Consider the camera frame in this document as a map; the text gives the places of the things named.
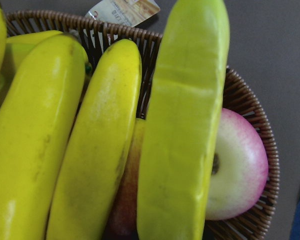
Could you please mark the brown wicker basket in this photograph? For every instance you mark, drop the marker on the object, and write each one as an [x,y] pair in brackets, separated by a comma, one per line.
[97,36]

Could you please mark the paper basket tag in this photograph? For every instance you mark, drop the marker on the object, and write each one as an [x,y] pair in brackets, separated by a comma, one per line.
[123,12]

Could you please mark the pink white apple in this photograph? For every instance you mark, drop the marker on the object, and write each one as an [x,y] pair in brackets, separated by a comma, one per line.
[240,168]

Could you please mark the red yellow apple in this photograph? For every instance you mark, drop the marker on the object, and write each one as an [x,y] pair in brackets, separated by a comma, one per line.
[122,221]

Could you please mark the yellow star fruit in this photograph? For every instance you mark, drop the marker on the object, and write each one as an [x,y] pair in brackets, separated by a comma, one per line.
[17,48]

